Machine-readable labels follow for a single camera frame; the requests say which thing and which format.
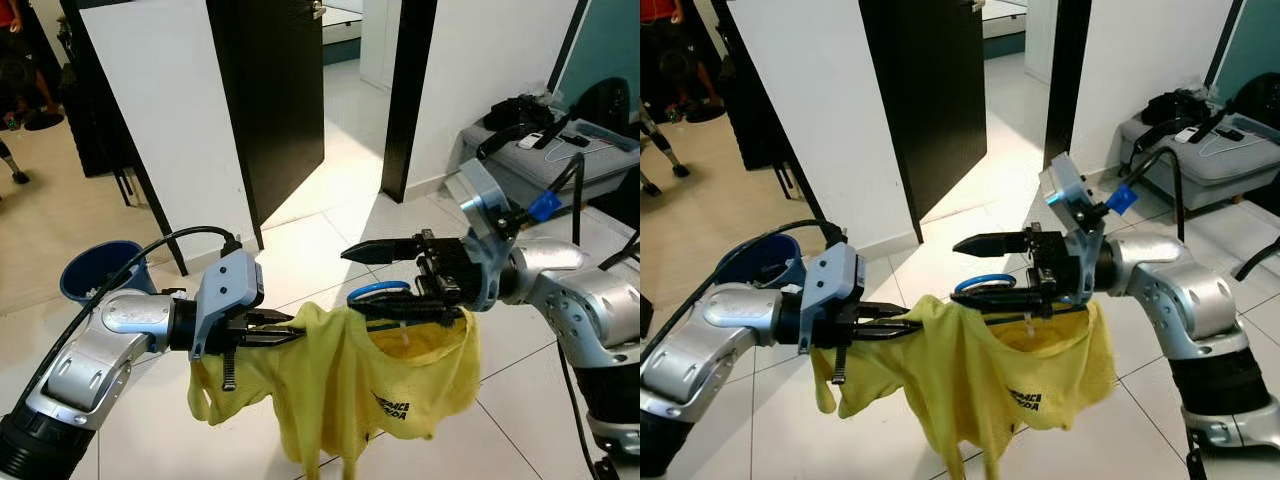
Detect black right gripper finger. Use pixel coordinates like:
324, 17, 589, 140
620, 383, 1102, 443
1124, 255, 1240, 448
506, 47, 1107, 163
340, 237, 426, 265
350, 295, 446, 323
955, 288, 1051, 316
952, 230, 1036, 257

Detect blue plastic hanger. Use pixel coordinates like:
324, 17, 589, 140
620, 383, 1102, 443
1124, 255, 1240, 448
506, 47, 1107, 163
345, 280, 416, 309
953, 272, 1020, 299

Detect yellow mesh shirt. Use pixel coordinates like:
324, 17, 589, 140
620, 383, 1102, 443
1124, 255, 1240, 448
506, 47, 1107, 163
810, 295, 1117, 480
188, 300, 484, 480

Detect blue plastic bucket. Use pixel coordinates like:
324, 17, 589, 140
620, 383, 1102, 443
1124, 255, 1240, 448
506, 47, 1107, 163
715, 233, 813, 293
60, 240, 157, 305

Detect grey upholstered ottoman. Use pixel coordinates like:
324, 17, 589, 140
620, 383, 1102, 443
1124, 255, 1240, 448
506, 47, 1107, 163
1118, 110, 1280, 208
458, 118, 641, 213

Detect black door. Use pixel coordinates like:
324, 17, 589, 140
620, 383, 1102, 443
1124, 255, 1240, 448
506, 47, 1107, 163
205, 0, 327, 234
858, 0, 990, 224

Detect black humanoid robot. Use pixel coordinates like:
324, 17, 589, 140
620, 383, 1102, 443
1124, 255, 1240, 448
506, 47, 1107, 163
640, 100, 693, 197
0, 138, 32, 187

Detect person in red shirt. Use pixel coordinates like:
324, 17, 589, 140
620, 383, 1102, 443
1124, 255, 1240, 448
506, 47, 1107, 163
640, 0, 728, 111
0, 0, 61, 119

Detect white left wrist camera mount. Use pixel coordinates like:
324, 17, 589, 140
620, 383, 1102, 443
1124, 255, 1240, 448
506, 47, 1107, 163
192, 250, 266, 359
800, 243, 867, 353

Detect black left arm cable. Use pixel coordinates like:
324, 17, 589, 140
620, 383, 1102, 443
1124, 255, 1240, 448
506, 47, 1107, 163
700, 218, 853, 336
20, 226, 248, 401

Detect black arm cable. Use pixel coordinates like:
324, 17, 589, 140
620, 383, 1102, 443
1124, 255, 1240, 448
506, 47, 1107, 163
508, 153, 588, 248
1100, 146, 1188, 243
700, 218, 853, 336
20, 226, 248, 401

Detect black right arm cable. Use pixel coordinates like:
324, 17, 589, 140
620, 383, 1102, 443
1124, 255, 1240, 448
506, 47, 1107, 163
1100, 146, 1188, 243
508, 153, 588, 248

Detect black door frame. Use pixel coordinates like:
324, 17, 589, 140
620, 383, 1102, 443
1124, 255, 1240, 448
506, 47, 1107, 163
1043, 0, 1095, 169
380, 0, 439, 204

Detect black strap bag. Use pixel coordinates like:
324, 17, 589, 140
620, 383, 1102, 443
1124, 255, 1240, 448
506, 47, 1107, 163
476, 92, 593, 163
1138, 88, 1253, 153

